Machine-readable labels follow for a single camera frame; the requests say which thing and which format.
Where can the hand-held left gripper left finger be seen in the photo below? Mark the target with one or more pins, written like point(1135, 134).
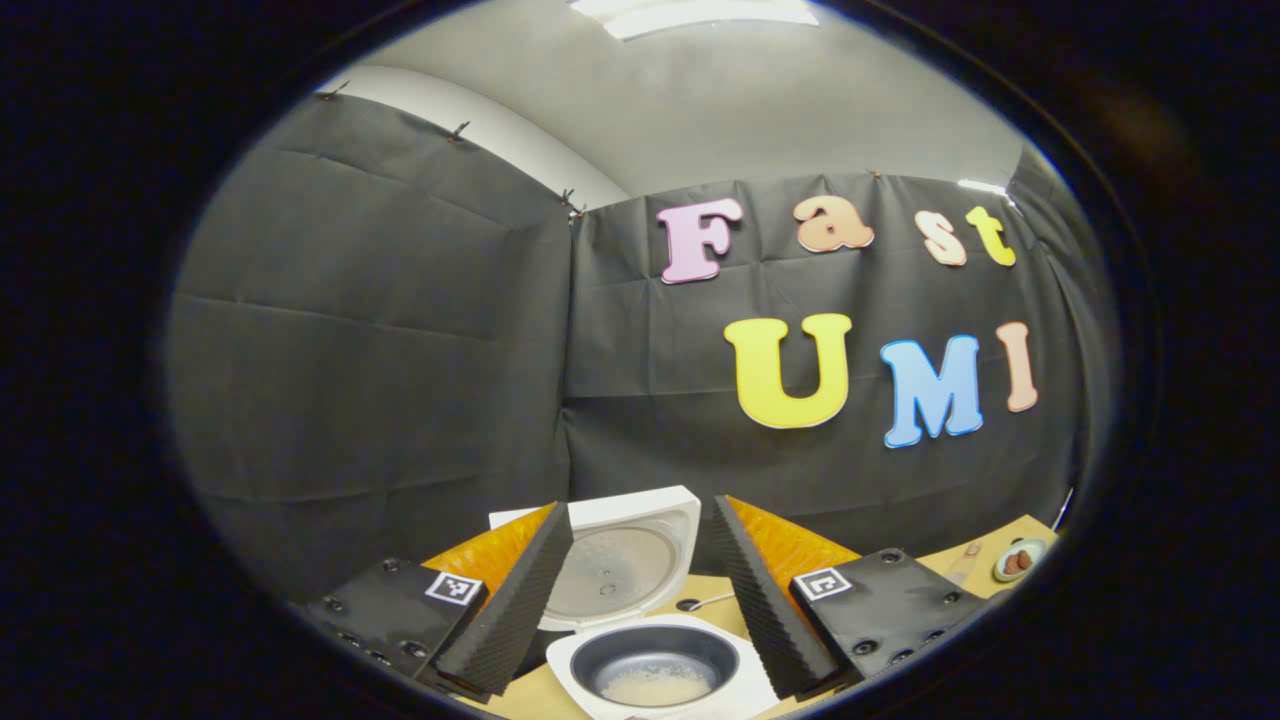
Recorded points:
point(510, 610)

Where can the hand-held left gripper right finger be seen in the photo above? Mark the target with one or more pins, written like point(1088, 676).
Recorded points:
point(765, 610)

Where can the white rice cooker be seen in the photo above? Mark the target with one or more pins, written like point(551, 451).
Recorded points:
point(620, 560)

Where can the white rice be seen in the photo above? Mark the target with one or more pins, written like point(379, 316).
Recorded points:
point(655, 688)

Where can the clear plastic bottle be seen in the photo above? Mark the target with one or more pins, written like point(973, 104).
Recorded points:
point(965, 565)

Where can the pale green plate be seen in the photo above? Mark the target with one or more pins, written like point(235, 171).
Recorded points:
point(1037, 550)

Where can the large ceiling light panel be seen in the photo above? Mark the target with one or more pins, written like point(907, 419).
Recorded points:
point(700, 12)

